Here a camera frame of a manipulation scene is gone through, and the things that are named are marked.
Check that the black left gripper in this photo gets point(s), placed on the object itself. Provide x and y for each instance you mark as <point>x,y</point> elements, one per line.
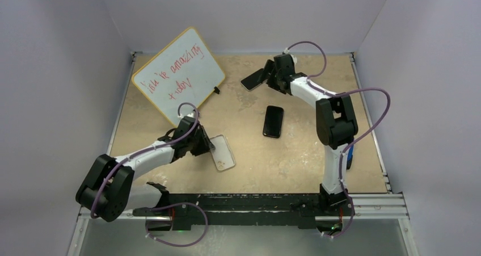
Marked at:
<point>205,146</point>

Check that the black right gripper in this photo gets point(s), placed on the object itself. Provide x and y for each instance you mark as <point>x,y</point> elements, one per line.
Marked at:
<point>270,68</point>

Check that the black phone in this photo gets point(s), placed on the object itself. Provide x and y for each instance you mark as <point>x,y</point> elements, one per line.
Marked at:
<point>253,80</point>

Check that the white phone case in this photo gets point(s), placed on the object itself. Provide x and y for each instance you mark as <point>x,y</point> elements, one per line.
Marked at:
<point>221,153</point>

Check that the black phone case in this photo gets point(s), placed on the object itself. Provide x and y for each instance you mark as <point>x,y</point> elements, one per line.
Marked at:
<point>273,122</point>

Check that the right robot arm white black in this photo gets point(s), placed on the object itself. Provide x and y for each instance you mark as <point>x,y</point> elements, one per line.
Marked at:
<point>336,123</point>

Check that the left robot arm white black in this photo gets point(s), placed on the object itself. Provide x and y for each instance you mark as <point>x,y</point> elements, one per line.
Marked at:
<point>107,188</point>

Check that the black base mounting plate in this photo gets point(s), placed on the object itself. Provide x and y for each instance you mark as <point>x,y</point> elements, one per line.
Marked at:
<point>305,211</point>

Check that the blue marker pen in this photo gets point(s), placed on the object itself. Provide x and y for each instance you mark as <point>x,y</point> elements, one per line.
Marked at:
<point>350,157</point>

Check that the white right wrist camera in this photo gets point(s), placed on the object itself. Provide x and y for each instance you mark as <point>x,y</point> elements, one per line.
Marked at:
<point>294,58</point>

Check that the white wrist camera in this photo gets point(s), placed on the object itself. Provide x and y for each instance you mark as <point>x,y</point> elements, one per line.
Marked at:
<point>192,115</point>
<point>294,58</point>

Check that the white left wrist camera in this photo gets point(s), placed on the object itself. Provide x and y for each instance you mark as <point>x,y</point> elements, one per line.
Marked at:
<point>192,115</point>

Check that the white board yellow frame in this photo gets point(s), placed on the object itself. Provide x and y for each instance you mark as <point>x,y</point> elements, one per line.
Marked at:
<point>183,74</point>

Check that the aluminium frame rail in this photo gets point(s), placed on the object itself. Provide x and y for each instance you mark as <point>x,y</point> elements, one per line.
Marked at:
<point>365,206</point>

